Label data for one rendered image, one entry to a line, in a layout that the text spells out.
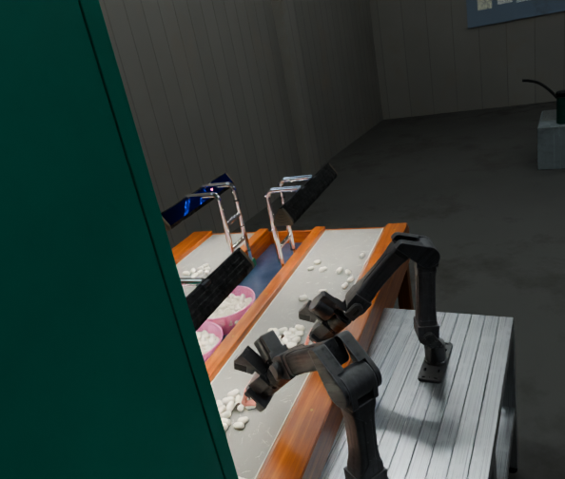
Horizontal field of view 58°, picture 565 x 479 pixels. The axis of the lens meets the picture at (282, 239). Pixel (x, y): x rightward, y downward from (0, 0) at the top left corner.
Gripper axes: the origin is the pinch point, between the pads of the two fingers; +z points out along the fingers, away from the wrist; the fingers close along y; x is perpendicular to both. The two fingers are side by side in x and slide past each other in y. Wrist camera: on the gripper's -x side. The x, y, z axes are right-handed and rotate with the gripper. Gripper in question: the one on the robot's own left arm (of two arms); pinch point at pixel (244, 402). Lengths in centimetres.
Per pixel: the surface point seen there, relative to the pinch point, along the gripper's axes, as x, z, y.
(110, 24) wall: -222, 73, -241
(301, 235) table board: -16, 33, -138
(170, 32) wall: -210, 76, -307
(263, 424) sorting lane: 7.9, 2.3, -0.7
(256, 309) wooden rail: -11, 21, -55
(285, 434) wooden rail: 11.9, -6.3, 4.2
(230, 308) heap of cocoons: -18, 33, -60
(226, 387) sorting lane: -3.8, 16.1, -13.7
